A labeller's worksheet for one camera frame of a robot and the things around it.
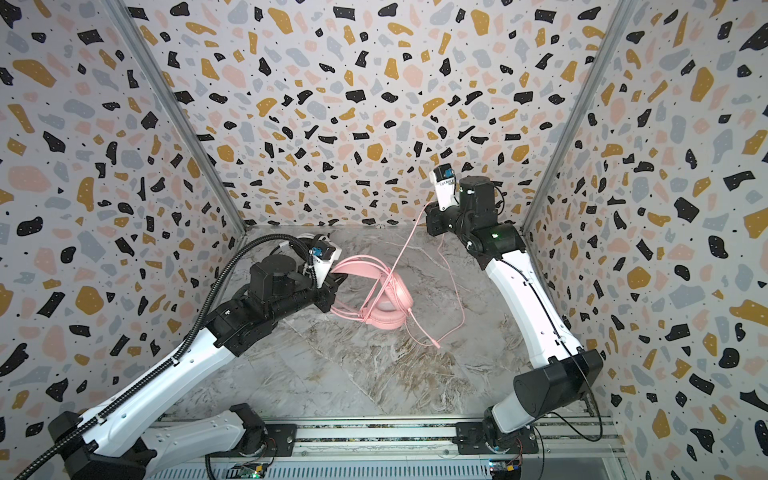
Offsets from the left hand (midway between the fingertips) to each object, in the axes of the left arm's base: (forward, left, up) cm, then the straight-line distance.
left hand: (345, 269), depth 67 cm
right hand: (+15, -18, +8) cm, 25 cm away
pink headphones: (-5, -10, -9) cm, 15 cm away
